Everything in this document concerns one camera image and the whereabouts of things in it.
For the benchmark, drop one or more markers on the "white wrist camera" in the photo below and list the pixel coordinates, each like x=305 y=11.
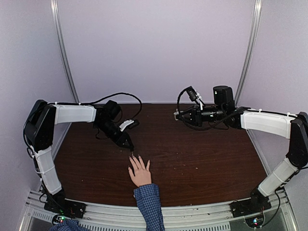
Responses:
x=195 y=96
x=129 y=124

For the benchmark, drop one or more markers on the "slotted aluminium base rail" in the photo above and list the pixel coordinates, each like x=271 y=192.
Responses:
x=275 y=214

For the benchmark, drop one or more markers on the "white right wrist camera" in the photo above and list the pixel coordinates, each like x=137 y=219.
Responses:
x=195 y=96

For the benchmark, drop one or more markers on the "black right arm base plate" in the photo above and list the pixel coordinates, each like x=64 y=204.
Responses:
x=247 y=207

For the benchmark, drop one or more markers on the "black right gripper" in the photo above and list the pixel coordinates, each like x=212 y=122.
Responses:
x=196 y=118

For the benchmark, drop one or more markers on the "aluminium frame post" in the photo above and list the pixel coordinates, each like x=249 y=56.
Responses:
x=250 y=48
x=64 y=57

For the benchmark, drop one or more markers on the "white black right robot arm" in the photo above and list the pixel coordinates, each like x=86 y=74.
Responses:
x=293 y=127

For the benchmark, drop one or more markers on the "blue checkered shirt sleeve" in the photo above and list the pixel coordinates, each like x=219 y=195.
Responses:
x=148 y=202

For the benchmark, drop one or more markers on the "left aluminium frame post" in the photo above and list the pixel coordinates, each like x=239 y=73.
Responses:
x=64 y=57

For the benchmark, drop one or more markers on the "mannequin hand with painted nails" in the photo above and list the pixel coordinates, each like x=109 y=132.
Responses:
x=139 y=172

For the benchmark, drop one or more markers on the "right aluminium frame post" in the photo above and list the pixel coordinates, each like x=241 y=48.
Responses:
x=250 y=48

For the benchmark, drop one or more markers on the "clear nail polish bottle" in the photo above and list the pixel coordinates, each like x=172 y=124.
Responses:
x=176 y=113

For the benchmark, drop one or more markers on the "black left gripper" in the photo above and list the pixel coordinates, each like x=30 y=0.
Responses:
x=121 y=139

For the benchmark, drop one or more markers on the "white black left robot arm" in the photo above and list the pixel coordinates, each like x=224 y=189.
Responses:
x=38 y=132

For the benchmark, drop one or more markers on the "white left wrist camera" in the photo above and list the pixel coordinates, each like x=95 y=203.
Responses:
x=129 y=124

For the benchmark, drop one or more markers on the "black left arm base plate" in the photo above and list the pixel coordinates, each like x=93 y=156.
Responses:
x=71 y=209

